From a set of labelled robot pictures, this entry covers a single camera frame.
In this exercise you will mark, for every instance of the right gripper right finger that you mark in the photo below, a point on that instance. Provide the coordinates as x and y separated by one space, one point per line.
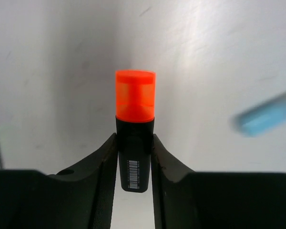
185 199

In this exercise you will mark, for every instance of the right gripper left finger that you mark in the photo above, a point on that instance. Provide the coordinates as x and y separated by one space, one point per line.
78 197

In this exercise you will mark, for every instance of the orange black highlighter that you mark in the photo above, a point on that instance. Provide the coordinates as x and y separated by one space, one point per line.
135 101

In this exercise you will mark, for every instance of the pastel blue highlighter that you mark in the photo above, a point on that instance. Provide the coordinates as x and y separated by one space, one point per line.
262 117

